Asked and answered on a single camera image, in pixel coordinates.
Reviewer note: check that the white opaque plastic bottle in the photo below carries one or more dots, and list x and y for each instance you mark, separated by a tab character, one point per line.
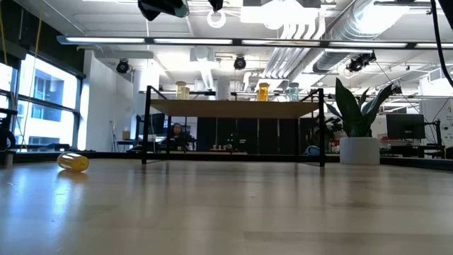
223	88

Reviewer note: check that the orange pill bottle white cap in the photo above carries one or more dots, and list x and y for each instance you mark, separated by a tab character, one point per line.
73	162
263	93

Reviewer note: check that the teal pill bottle white cap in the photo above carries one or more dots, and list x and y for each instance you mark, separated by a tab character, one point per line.
293	93

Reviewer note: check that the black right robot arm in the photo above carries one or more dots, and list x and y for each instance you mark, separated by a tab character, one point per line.
448	7

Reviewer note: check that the black round ceiling spotlight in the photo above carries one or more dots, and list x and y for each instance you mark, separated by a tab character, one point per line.
122	66
239	62

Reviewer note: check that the long linear ceiling light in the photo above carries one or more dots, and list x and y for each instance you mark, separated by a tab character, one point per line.
106	40

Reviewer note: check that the black cabinet row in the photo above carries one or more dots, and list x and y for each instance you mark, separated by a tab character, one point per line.
226	134

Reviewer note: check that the person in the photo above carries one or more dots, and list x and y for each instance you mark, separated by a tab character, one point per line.
176	131

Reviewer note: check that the black computer monitor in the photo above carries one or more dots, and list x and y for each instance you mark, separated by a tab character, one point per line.
405	126
158	124

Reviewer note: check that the black ceiling track fixture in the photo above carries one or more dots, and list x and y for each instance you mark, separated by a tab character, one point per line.
361	62

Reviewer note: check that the small cardboard box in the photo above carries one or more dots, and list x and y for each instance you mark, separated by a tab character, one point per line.
126	135

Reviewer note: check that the green snake plant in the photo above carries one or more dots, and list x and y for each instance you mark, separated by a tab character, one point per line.
348	113

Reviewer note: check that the white round plant pot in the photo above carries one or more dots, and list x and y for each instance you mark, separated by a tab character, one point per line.
359	150

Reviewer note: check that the wooden shelf black metal frame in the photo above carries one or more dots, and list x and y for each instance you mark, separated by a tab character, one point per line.
212	108

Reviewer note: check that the silver ventilation duct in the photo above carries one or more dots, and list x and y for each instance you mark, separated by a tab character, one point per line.
332	58

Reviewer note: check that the black aluminium rig frame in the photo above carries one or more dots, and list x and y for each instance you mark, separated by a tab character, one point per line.
106	154

